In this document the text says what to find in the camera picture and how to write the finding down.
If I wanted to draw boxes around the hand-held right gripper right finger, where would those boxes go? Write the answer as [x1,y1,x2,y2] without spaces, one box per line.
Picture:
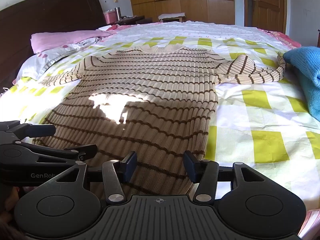
[183,151,267,203]

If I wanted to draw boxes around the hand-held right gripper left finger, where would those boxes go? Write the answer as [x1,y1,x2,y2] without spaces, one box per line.
[54,151,138,204]

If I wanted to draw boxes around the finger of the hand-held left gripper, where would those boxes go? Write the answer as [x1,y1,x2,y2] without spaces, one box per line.
[0,121,56,140]
[0,141,98,167]

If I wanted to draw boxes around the beige brown-striped knit sweater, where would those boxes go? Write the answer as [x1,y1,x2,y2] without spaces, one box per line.
[32,45,287,195]

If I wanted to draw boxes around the person's left hand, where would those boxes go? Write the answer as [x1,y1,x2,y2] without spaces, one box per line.
[0,187,25,215]

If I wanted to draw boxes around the yellow-green checkered bed sheet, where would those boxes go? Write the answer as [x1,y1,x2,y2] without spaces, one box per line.
[0,21,320,230]

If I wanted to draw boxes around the white patterned pillow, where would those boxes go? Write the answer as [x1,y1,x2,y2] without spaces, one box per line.
[19,37,105,80]

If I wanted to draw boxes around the pink pillow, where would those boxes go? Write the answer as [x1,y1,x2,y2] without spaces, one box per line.
[30,29,113,54]

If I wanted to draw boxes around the dark wooden headboard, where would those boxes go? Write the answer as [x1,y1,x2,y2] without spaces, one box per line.
[0,0,105,90]

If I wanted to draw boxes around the pink storage basket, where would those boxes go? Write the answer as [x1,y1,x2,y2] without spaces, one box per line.
[103,10,117,25]

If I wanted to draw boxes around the dark wooden nightstand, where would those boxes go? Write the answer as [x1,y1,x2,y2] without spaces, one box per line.
[107,16,153,26]

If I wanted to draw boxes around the blue knit garment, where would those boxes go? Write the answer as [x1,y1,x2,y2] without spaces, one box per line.
[284,46,320,122]

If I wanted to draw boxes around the small cushioned stool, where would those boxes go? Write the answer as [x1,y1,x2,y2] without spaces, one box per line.
[158,12,186,23]

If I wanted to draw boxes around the pink floral bedspread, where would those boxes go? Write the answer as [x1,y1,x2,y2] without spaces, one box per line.
[257,28,302,48]

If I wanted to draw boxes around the wooden door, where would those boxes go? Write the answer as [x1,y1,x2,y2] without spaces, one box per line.
[244,0,288,34]

